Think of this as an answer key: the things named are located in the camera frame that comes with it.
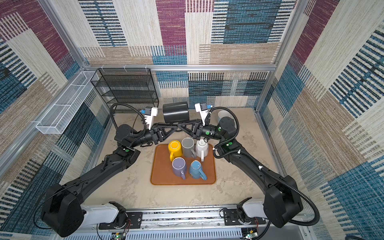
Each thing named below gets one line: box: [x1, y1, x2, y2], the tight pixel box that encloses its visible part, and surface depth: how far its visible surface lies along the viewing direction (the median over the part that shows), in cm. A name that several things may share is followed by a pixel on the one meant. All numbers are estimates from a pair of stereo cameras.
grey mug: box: [181, 137, 196, 159], surface depth 91 cm
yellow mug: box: [168, 140, 183, 162], surface depth 91 cm
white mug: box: [195, 139, 209, 162], surface depth 91 cm
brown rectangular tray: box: [150, 144, 216, 185], surface depth 90 cm
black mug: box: [162, 101, 190, 124], surface depth 59 cm
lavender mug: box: [172, 157, 186, 180], surface depth 85 cm
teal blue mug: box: [189, 160, 207, 181], surface depth 83 cm
